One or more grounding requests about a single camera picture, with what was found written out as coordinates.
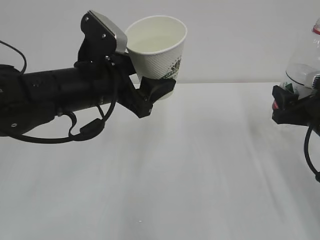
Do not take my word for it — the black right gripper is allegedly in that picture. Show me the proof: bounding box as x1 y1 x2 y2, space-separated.
272 85 320 126

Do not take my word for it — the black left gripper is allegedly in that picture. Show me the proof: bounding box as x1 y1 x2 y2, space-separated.
74 53 176 118

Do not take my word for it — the clear water bottle red label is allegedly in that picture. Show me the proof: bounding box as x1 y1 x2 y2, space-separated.
276 20 320 100

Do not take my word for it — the white paper cup green logo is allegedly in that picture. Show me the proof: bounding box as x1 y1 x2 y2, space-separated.
125 15 188 82

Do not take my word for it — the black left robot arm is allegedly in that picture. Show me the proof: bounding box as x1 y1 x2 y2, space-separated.
0 55 176 140

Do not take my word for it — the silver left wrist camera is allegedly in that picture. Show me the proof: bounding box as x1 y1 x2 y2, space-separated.
77 10 128 62

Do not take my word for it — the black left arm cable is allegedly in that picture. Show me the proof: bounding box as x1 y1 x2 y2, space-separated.
0 41 118 145

